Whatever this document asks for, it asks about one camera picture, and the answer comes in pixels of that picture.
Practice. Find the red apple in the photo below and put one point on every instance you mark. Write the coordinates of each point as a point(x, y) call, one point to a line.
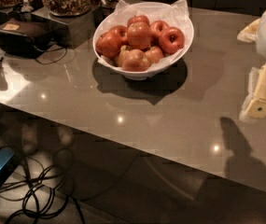
point(121, 31)
point(108, 44)
point(139, 35)
point(156, 29)
point(154, 54)
point(139, 18)
point(135, 61)
point(171, 40)

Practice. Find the dark display stand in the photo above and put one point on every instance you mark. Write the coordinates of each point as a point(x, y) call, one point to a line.
point(67, 31)

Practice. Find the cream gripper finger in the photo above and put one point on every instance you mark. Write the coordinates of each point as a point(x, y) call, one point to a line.
point(254, 106)
point(248, 34)

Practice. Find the yellowish apple front left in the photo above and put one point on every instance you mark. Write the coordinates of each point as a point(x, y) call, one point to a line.
point(124, 50)

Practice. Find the white ceramic bowl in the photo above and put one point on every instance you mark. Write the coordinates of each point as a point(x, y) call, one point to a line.
point(145, 74)

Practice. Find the black vr headset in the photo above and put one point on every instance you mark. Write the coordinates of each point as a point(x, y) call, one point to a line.
point(26, 39)

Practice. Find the metal serving spoon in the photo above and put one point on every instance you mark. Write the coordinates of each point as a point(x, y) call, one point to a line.
point(26, 7)

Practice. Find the white paper bowl liner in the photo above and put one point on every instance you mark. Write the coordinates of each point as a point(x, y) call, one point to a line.
point(170, 13)

